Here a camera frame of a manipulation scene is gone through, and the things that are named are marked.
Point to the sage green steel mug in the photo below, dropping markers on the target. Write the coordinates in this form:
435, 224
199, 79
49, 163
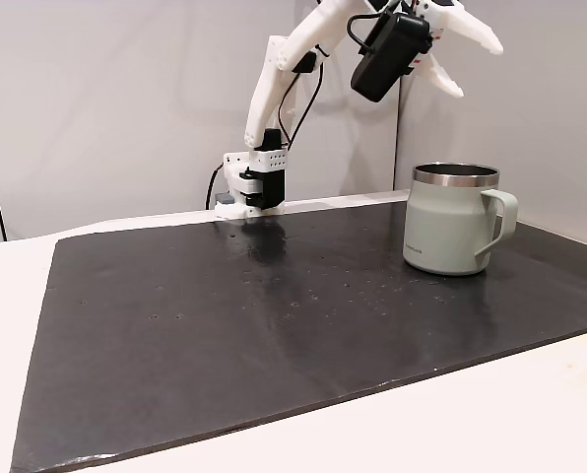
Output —
436, 231

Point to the grey blue plug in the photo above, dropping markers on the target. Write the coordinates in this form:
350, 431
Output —
224, 199

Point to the black rubber mat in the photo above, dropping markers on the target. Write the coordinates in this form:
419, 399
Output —
224, 345

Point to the black oval camera box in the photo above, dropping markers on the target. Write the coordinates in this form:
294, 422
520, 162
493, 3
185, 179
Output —
387, 59

